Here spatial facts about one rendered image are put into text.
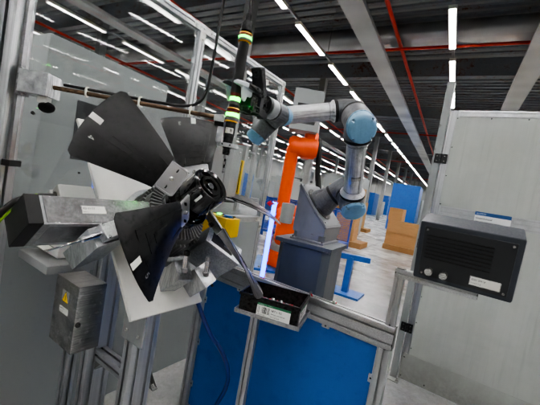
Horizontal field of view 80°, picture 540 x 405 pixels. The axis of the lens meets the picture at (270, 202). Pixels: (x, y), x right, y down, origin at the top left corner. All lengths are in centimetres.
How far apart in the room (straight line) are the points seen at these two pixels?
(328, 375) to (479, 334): 151
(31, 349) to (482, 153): 272
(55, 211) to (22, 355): 98
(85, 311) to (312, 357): 81
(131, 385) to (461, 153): 234
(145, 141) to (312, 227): 99
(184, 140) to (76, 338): 72
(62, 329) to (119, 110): 73
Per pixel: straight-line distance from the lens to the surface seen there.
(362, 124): 132
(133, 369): 123
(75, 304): 122
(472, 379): 279
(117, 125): 96
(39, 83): 128
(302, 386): 145
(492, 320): 266
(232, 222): 150
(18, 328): 170
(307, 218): 168
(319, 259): 162
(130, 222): 74
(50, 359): 183
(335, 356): 134
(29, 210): 87
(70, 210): 90
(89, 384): 148
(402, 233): 1018
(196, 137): 117
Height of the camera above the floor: 125
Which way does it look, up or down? 3 degrees down
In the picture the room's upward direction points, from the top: 10 degrees clockwise
